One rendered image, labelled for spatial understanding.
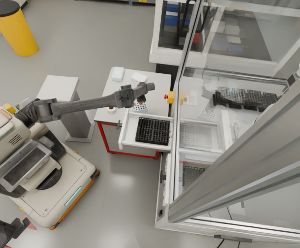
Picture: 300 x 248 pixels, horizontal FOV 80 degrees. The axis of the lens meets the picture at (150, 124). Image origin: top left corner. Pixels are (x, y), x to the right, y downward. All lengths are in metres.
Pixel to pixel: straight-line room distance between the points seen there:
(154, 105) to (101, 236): 1.29
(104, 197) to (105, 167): 0.31
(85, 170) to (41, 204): 0.43
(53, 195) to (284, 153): 1.75
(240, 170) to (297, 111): 0.12
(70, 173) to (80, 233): 0.56
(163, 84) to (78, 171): 1.12
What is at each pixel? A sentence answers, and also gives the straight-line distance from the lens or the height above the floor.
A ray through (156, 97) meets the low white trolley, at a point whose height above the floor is 0.76.
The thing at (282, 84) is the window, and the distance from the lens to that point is 0.29.
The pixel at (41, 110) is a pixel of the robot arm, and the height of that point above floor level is 1.28.
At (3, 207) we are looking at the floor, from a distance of 2.35.
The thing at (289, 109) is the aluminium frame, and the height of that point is 1.81.
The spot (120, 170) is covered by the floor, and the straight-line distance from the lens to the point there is 2.06.
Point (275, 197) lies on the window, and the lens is 0.43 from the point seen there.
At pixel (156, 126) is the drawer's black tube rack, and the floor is 0.90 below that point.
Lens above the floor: 1.95
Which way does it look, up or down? 58 degrees down
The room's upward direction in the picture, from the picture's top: 7 degrees clockwise
